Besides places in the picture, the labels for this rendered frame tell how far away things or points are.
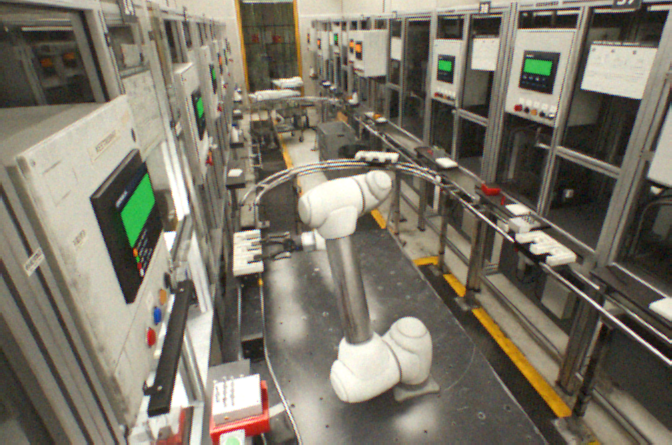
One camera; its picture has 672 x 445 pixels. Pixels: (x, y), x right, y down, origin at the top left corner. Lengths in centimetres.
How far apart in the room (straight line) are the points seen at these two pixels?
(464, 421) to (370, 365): 41
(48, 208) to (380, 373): 110
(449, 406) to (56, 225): 137
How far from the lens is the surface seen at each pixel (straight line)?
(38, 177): 55
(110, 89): 90
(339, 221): 116
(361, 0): 978
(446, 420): 156
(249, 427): 123
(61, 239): 57
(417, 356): 144
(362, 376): 135
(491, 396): 166
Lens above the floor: 195
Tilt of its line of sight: 25 degrees down
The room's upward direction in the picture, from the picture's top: 2 degrees counter-clockwise
